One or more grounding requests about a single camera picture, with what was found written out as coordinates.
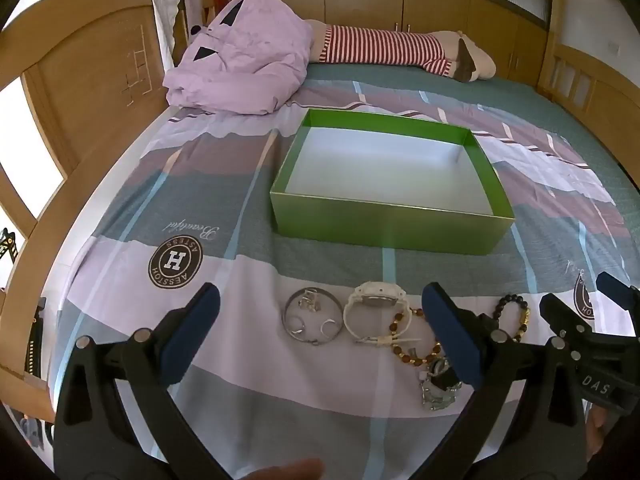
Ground black bead bracelet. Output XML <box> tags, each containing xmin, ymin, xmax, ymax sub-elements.
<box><xmin>492</xmin><ymin>295</ymin><xmax>532</xmax><ymax>345</ymax></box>

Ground striped long plush toy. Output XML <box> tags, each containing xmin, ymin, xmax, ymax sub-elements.
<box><xmin>305</xmin><ymin>20</ymin><xmax>497</xmax><ymax>84</ymax></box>

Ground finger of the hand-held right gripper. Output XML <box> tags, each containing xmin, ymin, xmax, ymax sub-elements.
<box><xmin>540</xmin><ymin>293</ymin><xmax>601</xmax><ymax>366</ymax></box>
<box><xmin>596</xmin><ymin>271</ymin><xmax>640</xmax><ymax>311</ymax></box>

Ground brown bead bracelet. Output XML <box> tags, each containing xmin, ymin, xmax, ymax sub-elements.
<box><xmin>389</xmin><ymin>306</ymin><xmax>447</xmax><ymax>367</ymax></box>

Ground green cardboard box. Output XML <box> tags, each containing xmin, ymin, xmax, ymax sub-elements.
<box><xmin>270</xmin><ymin>108</ymin><xmax>516</xmax><ymax>257</ymax></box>

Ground black strap wrist watch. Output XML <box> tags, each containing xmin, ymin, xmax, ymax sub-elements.
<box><xmin>420</xmin><ymin>356</ymin><xmax>464</xmax><ymax>393</ymax></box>

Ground silver bangle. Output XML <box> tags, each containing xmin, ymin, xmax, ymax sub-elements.
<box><xmin>282</xmin><ymin>287</ymin><xmax>344</xmax><ymax>347</ymax></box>

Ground person's left hand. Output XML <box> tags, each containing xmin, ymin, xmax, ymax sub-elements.
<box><xmin>234</xmin><ymin>458</ymin><xmax>326</xmax><ymax>480</ymax></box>

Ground wooden headboard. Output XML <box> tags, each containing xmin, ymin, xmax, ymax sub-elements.
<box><xmin>0</xmin><ymin>0</ymin><xmax>176</xmax><ymax>411</ymax></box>

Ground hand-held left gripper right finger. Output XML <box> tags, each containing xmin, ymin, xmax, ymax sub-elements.
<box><xmin>421</xmin><ymin>282</ymin><xmax>588</xmax><ymax>480</ymax></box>

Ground purple quilt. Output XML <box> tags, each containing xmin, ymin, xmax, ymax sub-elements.
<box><xmin>164</xmin><ymin>0</ymin><xmax>314</xmax><ymax>117</ymax></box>

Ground person's right hand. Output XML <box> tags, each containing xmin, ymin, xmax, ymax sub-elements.
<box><xmin>586</xmin><ymin>400</ymin><xmax>621</xmax><ymax>461</ymax></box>

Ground wooden footboard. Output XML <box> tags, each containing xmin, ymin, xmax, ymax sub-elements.
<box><xmin>536</xmin><ymin>0</ymin><xmax>640</xmax><ymax>176</ymax></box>

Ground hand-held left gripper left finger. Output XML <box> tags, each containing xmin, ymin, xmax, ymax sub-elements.
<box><xmin>52</xmin><ymin>282</ymin><xmax>246</xmax><ymax>480</ymax></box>

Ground grey white hanging garment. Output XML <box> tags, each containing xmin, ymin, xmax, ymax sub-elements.
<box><xmin>145</xmin><ymin>0</ymin><xmax>202</xmax><ymax>70</ymax></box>

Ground white wrist watch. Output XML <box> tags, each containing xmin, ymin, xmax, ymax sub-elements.
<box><xmin>342</xmin><ymin>281</ymin><xmax>412</xmax><ymax>347</ymax></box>

